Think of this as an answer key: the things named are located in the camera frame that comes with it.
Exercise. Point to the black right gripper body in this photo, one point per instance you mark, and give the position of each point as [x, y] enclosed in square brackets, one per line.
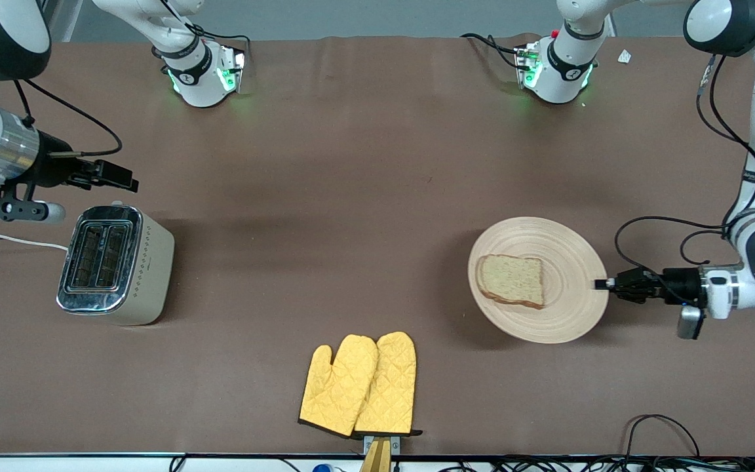
[54, 168]

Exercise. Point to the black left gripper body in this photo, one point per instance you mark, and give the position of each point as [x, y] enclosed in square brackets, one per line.
[677, 286]

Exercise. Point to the round wooden plate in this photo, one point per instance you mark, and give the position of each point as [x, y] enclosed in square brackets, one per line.
[567, 314]

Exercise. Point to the brown bread slice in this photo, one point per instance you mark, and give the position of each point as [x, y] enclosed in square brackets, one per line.
[512, 278]

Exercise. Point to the cream and chrome toaster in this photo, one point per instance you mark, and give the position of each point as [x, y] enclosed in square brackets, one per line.
[148, 275]

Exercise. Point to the white paper scrap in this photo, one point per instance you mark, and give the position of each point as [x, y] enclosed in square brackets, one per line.
[624, 56]

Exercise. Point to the yellow quilted oven mitt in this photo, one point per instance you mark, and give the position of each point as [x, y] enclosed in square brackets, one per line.
[390, 387]
[338, 393]

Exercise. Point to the wooden stick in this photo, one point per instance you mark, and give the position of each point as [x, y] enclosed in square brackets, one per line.
[377, 459]

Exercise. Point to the small blue object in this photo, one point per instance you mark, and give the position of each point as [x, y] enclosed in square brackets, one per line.
[322, 468]

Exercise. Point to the small metal bracket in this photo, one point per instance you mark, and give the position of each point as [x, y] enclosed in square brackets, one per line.
[396, 444]

